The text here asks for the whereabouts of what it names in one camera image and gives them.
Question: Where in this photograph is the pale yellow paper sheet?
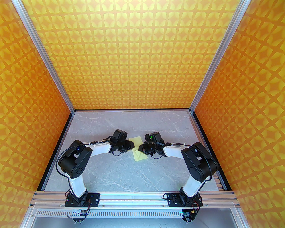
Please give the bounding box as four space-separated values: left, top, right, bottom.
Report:
129 136 149 161

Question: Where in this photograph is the black table border strip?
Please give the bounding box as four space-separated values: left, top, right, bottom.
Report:
36 109 233 192

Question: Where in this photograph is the small circuit board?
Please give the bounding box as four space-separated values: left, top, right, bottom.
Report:
181 209 197 223
71 209 89 223

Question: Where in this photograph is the aluminium mounting rail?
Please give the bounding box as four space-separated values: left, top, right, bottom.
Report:
30 191 240 209

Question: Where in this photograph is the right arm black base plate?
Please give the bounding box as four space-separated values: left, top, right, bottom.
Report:
167 193 203 207

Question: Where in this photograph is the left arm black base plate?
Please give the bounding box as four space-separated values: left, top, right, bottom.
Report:
65 193 100 207

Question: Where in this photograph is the slotted white cable duct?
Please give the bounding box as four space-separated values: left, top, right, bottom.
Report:
36 209 239 219

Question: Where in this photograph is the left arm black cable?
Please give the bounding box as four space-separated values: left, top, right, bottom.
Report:
56 146 78 181

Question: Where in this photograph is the aluminium table side rail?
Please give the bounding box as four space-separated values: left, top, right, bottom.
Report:
189 112 227 191

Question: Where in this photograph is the aluminium frame post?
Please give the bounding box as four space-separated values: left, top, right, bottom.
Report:
12 0 75 114
189 0 251 113

